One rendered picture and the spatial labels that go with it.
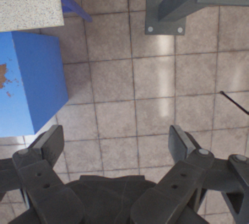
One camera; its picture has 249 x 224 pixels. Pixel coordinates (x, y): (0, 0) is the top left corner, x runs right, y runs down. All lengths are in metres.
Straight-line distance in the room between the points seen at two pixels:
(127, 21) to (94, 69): 0.43
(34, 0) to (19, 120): 0.56
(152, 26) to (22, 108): 1.01
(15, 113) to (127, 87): 0.82
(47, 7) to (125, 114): 1.05
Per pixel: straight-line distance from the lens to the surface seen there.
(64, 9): 1.03
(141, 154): 1.69
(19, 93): 0.96
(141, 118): 1.53
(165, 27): 1.43
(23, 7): 0.75
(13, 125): 1.04
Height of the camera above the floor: 1.41
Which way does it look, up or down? 74 degrees down
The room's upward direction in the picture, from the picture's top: 177 degrees clockwise
